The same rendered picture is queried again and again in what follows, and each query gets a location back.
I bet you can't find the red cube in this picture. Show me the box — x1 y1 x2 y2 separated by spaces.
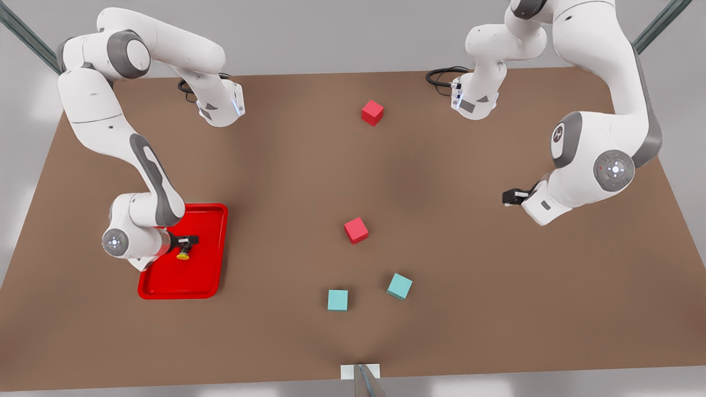
361 100 384 127
344 217 370 245

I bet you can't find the black cable loop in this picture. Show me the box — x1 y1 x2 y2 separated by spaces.
177 73 232 104
425 66 471 97

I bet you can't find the red plastic tray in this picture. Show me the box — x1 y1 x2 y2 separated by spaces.
137 203 229 300

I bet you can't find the silver frame post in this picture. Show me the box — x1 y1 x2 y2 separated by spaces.
354 364 387 397
632 0 693 55
0 4 62 76

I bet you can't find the white post foot plate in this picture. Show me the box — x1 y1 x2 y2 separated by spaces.
340 364 382 380

